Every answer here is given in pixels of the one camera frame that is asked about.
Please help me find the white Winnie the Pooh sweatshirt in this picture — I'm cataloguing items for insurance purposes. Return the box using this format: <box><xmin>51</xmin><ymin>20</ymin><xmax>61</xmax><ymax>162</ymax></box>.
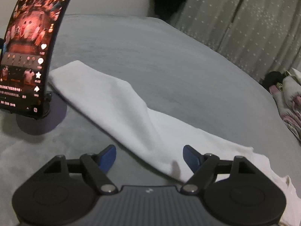
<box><xmin>49</xmin><ymin>61</ymin><xmax>300</xmax><ymax>225</ymax></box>

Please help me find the round dark phone stand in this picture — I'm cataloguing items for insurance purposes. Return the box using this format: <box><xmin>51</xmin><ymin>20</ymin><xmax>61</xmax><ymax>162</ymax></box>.
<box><xmin>16</xmin><ymin>91</ymin><xmax>67</xmax><ymax>136</ymax></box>

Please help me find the folded floral quilt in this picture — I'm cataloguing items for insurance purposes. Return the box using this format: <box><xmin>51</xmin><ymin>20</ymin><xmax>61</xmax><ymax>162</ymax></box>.
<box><xmin>269</xmin><ymin>68</ymin><xmax>300</xmax><ymax>143</ymax></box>

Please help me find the black plush item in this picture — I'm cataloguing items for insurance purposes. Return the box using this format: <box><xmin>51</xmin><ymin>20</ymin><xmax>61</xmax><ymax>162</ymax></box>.
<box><xmin>261</xmin><ymin>71</ymin><xmax>286</xmax><ymax>91</ymax></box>

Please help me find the phone with lit screen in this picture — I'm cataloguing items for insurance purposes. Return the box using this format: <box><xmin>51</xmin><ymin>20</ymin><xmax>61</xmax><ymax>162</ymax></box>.
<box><xmin>1</xmin><ymin>0</ymin><xmax>70</xmax><ymax>119</ymax></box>

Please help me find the grey dotted curtain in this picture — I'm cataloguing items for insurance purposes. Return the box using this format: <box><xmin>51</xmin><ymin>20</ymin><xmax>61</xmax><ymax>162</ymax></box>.
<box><xmin>170</xmin><ymin>0</ymin><xmax>300</xmax><ymax>81</ymax></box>

